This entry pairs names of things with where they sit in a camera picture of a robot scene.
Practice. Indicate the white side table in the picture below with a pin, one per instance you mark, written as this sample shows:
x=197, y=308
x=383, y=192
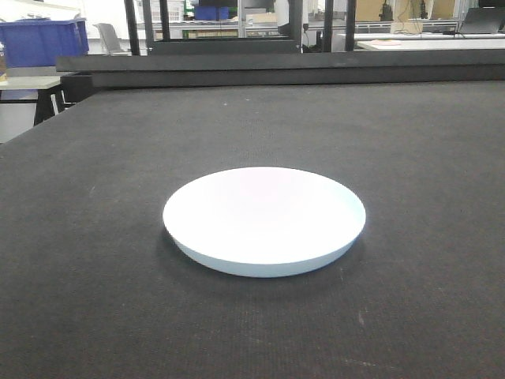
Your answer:
x=44, y=85

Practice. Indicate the black table edge rail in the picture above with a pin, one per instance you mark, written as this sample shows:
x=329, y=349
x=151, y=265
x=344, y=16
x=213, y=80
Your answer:
x=359, y=67

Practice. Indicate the white background workbench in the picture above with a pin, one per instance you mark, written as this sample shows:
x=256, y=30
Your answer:
x=431, y=42

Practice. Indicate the black metal frame rack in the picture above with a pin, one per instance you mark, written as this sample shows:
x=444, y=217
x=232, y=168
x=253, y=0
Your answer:
x=225, y=32

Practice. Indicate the pale blue round tray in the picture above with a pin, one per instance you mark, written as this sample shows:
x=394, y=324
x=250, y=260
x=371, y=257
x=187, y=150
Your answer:
x=264, y=221

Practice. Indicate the pink flat object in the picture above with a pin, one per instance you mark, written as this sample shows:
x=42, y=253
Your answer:
x=386, y=42

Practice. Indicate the grey chair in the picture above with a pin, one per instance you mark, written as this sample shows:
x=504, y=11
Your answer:
x=110, y=41

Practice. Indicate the large blue plastic crate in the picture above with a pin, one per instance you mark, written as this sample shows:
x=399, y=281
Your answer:
x=39, y=42

